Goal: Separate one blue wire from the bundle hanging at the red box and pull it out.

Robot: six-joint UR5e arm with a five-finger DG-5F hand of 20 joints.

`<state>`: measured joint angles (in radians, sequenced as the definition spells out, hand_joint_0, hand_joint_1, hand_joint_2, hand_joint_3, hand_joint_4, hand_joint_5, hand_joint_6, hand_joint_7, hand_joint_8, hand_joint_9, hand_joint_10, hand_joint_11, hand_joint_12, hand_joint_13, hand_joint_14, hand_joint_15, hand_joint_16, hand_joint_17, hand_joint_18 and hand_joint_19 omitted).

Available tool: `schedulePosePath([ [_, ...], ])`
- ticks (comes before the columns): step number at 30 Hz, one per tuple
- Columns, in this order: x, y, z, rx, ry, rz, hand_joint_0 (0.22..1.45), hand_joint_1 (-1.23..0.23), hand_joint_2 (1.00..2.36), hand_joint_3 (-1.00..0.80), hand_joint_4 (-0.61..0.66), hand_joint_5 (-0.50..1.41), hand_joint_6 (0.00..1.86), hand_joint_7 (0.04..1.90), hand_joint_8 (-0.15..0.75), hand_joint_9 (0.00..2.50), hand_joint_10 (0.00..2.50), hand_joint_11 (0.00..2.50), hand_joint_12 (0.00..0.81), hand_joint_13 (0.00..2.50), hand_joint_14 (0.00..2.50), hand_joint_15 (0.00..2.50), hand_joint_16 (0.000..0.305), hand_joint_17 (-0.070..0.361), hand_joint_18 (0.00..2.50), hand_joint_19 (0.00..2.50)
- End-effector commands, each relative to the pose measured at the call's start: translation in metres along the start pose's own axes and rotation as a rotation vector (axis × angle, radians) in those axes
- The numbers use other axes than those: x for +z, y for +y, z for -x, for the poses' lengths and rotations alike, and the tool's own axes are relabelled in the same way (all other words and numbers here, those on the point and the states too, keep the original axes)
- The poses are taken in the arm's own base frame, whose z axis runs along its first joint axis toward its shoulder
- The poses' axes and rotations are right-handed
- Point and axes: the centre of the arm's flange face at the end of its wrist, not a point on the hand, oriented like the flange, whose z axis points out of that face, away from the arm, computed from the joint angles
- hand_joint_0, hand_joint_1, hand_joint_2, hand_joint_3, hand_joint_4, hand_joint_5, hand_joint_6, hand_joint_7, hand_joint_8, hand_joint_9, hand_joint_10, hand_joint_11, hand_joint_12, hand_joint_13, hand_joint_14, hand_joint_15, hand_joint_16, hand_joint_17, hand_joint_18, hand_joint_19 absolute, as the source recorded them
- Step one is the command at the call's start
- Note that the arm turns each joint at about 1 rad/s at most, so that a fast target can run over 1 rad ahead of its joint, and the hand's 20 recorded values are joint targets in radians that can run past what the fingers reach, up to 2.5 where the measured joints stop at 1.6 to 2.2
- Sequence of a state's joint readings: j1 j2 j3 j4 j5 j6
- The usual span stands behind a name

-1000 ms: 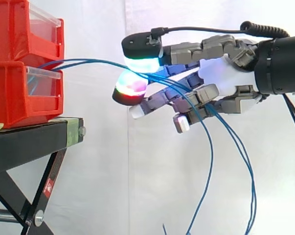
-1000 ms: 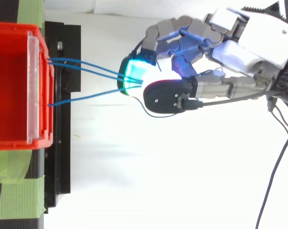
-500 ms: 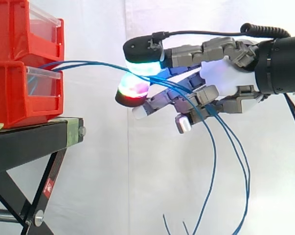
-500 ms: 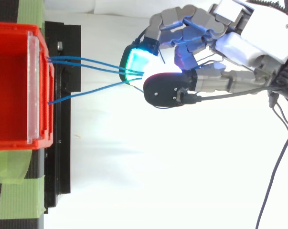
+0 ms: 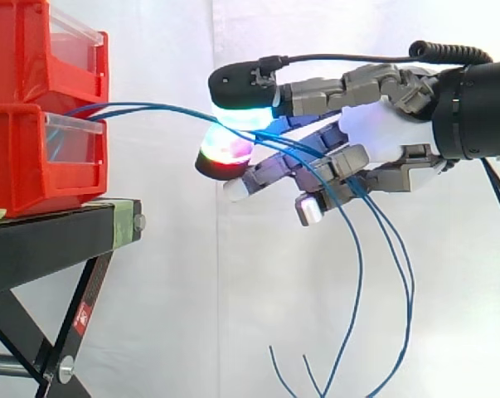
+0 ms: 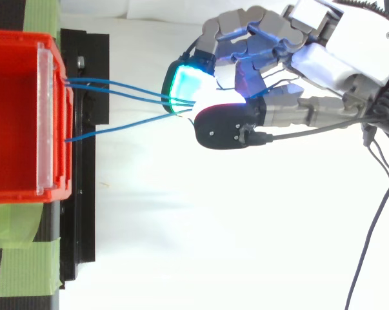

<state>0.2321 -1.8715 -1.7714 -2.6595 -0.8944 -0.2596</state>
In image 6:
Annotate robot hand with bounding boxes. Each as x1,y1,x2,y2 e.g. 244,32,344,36
161,0,389,151

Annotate blue cable bundle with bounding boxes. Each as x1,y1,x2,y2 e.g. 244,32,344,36
64,77,197,143

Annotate black stand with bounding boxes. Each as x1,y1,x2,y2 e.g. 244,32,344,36
0,0,111,310

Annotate red bin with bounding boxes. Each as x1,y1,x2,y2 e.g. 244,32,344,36
0,28,75,204

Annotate black coiled cable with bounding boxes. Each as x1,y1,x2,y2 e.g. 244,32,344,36
370,60,389,134

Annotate thin black cable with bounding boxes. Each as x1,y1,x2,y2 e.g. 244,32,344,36
344,122,389,310
261,116,381,143

